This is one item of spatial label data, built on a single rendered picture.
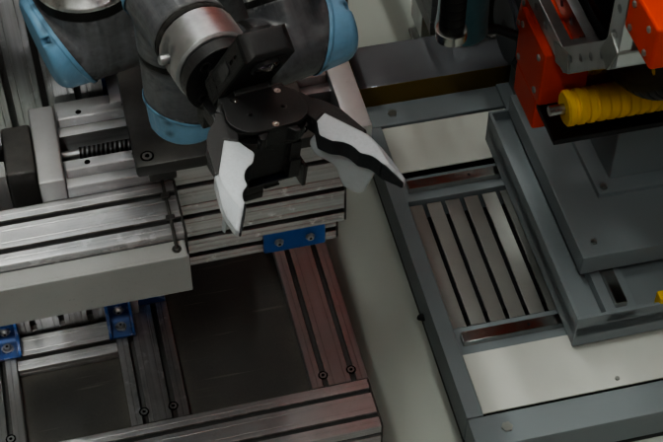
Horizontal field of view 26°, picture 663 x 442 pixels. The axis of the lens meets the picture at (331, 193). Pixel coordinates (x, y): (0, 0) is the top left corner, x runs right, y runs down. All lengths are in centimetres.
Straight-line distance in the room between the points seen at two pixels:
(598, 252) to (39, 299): 104
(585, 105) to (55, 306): 89
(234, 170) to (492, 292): 148
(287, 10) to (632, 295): 124
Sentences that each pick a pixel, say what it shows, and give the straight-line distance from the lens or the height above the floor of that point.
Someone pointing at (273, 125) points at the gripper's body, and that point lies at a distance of 118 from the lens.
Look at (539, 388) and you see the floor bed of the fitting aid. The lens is 245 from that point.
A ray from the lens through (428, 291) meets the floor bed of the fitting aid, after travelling 255.
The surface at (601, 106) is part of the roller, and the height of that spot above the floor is 53.
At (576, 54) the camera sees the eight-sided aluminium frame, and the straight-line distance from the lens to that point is 215.
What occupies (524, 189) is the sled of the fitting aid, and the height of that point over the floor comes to 17.
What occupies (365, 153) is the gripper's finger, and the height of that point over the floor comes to 123.
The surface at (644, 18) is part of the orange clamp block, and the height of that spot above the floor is 87.
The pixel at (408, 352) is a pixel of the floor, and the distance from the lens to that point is 256.
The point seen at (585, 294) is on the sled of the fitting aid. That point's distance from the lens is 249.
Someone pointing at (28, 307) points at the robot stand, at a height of 69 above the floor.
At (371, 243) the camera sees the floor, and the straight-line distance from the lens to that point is 271.
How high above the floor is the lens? 209
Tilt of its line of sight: 48 degrees down
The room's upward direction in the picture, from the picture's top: straight up
